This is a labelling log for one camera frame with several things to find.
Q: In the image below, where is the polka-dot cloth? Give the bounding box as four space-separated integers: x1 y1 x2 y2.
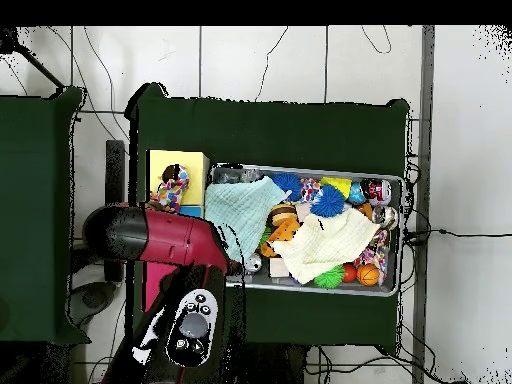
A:
353 229 389 281
149 164 191 213

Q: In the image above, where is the wooden three-hole box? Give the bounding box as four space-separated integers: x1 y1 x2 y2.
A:
141 149 210 314

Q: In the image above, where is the shallow mesh bin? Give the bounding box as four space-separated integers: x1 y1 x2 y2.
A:
202 162 405 298

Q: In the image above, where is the mint green waffle cloth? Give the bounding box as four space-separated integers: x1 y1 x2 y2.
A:
203 175 291 265

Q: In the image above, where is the toy burger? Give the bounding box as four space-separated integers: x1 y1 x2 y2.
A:
266 202 299 229

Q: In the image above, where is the blue spiky ball with eyes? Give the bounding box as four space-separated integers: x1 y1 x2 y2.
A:
309 184 346 219

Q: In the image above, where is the cream waffle cloth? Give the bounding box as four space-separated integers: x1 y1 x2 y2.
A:
269 207 381 285

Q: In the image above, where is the dark green table cloth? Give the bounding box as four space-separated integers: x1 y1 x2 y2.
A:
125 82 411 355

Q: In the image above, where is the yellow foam wedge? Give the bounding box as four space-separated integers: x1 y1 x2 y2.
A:
319 176 353 199

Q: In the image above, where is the green spiky ball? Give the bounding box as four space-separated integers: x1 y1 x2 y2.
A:
313 264 346 290

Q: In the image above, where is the crushed soda can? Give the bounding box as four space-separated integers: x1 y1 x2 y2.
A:
359 178 393 207

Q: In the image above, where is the black upright bar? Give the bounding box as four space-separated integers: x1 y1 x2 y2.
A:
104 139 126 281

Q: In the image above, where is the dark green side table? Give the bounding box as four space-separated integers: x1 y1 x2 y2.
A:
0 86 91 346

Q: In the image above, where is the black floor cable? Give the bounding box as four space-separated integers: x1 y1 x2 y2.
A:
403 228 512 246

